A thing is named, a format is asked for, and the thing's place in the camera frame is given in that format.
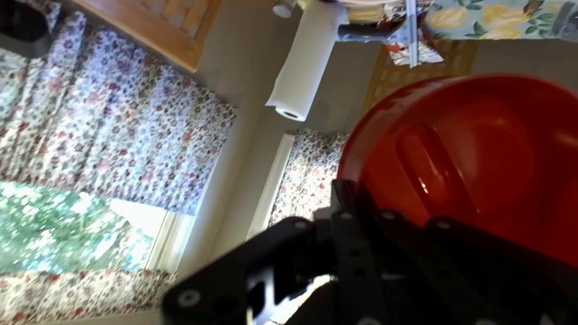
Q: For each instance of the floral curtain right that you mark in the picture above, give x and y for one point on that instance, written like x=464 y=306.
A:
x=307 y=174

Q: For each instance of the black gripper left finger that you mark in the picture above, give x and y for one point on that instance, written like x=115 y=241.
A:
x=359 y=299

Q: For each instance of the lemon print tablecloth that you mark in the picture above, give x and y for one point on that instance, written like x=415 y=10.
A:
x=502 y=21

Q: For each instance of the white paper towel roll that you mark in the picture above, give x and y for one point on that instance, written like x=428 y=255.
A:
x=301 y=71

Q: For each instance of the floral curtain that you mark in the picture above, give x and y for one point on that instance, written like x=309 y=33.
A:
x=101 y=116
x=307 y=174

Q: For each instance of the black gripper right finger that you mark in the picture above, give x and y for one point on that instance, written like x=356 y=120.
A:
x=518 y=284

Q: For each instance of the floral curtain left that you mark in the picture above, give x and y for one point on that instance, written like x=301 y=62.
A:
x=101 y=116

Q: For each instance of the red bowl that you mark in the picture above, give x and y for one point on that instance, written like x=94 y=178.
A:
x=496 y=153

